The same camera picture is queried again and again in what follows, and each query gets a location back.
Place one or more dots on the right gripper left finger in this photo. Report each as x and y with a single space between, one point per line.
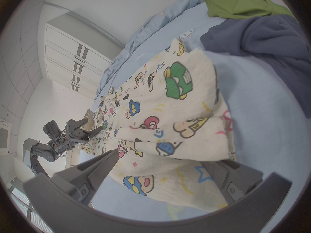
92 176

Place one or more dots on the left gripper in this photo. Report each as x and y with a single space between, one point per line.
76 137

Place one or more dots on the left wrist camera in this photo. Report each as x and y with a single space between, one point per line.
51 128

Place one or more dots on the white wardrobe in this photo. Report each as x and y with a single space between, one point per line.
60 57

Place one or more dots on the bed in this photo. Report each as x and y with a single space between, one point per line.
262 142

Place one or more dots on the dark blue garment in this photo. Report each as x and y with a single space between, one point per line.
267 40

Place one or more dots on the green garment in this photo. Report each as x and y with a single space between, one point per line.
233 3

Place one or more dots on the ceiling air conditioner vent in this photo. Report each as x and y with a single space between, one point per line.
4 137

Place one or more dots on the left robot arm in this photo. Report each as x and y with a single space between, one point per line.
41 152

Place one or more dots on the pale blue quilt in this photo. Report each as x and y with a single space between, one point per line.
145 37

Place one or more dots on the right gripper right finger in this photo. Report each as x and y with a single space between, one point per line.
230 178

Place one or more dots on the round woven basket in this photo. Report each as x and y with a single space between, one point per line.
89 114

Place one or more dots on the white printed pyjama top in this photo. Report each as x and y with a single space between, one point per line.
170 120

